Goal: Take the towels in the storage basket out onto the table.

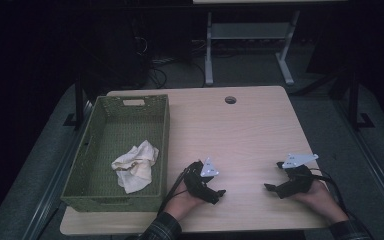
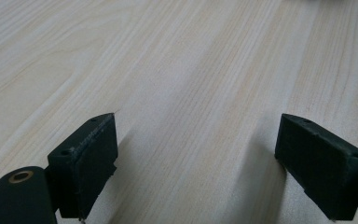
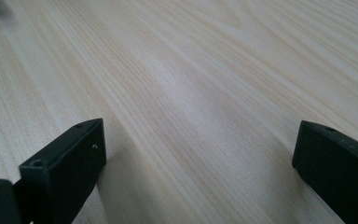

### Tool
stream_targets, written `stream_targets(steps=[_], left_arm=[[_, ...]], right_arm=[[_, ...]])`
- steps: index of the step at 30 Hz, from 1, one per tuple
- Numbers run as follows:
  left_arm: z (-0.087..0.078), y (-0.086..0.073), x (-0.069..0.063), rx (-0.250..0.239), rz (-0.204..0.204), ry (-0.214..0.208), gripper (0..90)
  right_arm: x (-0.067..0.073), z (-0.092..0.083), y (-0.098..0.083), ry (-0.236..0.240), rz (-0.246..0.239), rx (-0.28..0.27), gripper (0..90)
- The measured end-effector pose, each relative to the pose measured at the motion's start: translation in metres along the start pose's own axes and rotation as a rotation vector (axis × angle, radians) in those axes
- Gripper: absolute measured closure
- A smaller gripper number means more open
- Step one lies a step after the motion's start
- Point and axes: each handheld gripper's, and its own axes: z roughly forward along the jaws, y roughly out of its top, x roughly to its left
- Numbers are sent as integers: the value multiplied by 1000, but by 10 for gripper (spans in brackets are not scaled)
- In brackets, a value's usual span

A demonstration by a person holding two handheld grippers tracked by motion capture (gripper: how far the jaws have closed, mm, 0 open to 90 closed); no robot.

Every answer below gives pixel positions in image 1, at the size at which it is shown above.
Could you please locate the green woven basket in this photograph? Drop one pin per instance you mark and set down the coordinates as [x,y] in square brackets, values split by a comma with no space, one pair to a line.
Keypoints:
[113,133]

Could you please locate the person's right hand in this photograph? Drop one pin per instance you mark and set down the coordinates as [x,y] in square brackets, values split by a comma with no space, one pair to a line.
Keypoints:
[323,201]

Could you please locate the black metal post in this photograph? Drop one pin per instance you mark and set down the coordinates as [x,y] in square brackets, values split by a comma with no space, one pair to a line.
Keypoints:
[353,100]
[79,100]

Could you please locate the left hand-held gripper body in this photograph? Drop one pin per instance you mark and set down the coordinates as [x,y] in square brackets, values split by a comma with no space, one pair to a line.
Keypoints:
[196,183]

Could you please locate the person's left hand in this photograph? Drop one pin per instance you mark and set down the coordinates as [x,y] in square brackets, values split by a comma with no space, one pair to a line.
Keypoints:
[181,205]

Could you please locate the grey metal table frame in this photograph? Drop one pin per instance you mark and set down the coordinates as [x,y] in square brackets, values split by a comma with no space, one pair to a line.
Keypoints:
[248,30]

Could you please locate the white towel with brown bears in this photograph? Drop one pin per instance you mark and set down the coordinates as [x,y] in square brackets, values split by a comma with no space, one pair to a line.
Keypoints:
[136,170]

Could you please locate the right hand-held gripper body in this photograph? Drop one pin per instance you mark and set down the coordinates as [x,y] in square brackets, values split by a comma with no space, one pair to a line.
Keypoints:
[298,185]

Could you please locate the grey aluminium rail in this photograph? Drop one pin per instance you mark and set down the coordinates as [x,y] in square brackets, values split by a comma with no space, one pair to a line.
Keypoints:
[58,173]
[373,166]

